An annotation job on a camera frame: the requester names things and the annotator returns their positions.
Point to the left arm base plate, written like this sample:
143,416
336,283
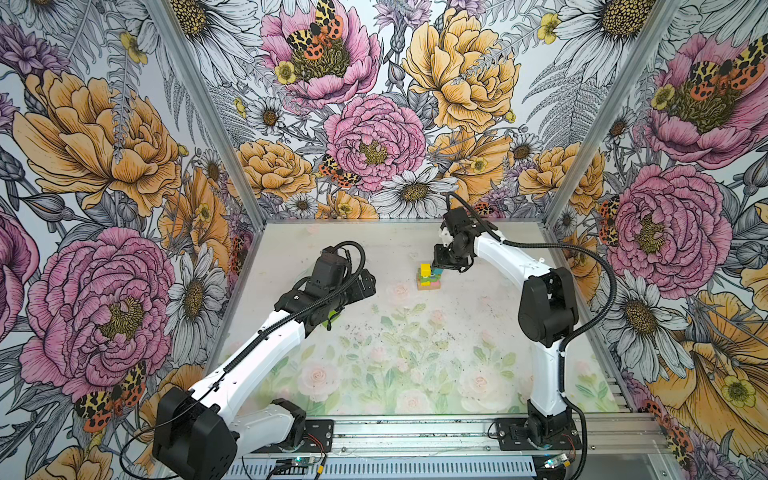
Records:
309,436

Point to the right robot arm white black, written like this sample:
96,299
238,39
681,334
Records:
547,313

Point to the small yellow cube block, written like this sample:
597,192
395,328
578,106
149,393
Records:
425,270

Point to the aluminium front rail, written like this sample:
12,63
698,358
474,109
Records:
619,433

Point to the lime green block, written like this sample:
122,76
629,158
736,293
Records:
331,318

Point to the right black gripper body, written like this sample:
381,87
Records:
451,257

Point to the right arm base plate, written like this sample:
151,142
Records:
510,433

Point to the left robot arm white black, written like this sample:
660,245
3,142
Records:
197,435

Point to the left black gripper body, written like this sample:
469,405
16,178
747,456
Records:
347,286

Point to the white vented cable duct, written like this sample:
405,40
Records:
503,467

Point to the natural wood block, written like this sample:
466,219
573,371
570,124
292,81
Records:
426,286

